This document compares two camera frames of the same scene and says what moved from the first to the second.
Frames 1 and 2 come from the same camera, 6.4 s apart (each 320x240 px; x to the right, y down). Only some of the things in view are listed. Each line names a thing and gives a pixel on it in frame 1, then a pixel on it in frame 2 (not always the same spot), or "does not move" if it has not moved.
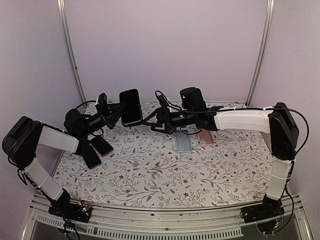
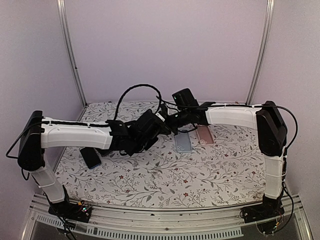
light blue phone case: (183, 142) does not move
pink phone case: (205, 138) does not move
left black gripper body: (96, 122) to (143, 146)
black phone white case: (90, 157) does not move
